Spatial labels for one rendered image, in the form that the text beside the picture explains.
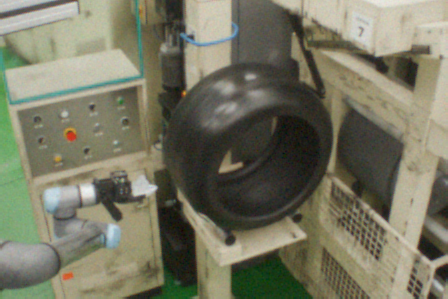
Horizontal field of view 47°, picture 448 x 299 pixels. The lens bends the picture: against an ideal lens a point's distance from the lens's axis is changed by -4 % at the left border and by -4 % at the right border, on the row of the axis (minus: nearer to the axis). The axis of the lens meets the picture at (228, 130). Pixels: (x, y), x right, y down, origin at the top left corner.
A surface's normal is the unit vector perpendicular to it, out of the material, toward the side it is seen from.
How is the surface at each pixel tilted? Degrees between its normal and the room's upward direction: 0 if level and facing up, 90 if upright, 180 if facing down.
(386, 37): 90
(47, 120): 90
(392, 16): 90
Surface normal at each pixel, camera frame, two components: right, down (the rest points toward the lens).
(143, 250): 0.43, 0.45
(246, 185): 0.11, -0.40
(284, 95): 0.40, -0.35
